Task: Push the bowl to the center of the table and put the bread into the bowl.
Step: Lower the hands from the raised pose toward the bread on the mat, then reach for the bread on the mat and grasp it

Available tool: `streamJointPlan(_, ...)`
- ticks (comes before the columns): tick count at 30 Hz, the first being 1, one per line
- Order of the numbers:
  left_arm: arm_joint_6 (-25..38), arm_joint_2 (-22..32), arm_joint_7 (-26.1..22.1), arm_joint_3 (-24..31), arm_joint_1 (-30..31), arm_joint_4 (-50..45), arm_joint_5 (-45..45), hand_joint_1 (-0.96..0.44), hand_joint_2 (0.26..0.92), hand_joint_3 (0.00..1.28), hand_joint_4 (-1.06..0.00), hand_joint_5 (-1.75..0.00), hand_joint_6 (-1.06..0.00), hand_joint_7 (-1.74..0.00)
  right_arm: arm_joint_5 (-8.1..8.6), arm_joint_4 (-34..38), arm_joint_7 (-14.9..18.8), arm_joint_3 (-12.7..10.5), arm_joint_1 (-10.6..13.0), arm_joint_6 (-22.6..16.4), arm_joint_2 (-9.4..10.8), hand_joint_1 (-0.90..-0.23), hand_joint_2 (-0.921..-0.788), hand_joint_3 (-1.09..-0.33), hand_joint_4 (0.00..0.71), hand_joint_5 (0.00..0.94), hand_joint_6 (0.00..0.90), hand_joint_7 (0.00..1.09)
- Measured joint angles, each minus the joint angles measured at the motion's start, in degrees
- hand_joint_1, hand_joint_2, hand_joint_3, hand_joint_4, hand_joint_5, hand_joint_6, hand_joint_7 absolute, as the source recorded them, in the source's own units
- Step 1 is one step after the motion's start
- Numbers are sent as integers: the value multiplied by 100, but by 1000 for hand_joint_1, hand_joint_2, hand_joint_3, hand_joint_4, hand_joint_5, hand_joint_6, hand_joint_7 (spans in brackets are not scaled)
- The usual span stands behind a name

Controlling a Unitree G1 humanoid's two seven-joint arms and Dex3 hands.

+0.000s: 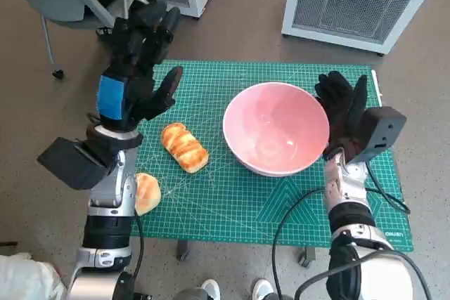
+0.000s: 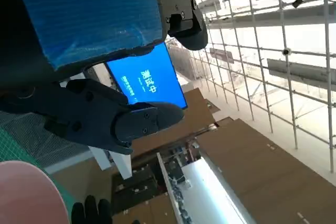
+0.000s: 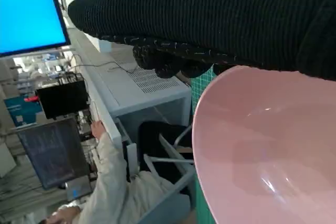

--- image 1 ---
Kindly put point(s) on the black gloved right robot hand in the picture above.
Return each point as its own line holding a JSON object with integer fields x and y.
{"x": 342, "y": 114}

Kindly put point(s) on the metal table leg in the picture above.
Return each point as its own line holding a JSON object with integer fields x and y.
{"x": 307, "y": 257}
{"x": 183, "y": 251}

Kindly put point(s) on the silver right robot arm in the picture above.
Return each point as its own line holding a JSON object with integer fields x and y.
{"x": 348, "y": 180}

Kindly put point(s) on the braided toy bread loaf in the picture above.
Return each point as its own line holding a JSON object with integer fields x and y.
{"x": 184, "y": 149}

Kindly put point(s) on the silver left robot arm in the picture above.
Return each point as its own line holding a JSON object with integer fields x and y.
{"x": 109, "y": 187}

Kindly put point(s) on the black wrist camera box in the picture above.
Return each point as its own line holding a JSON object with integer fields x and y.
{"x": 74, "y": 163}
{"x": 383, "y": 128}

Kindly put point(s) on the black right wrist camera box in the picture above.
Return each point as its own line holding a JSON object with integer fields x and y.
{"x": 383, "y": 128}

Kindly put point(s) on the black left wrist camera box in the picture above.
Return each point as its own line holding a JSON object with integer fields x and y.
{"x": 74, "y": 163}

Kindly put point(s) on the round toy bread bun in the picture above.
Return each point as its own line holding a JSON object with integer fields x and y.
{"x": 147, "y": 192}

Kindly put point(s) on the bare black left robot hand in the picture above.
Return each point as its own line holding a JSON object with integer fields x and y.
{"x": 140, "y": 96}

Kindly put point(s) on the green cutting mat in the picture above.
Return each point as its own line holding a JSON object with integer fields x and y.
{"x": 218, "y": 201}

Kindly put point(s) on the pink bowl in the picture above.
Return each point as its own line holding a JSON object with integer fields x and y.
{"x": 274, "y": 128}

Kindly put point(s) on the white shoe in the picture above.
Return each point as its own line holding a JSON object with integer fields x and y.
{"x": 263, "y": 289}
{"x": 211, "y": 289}

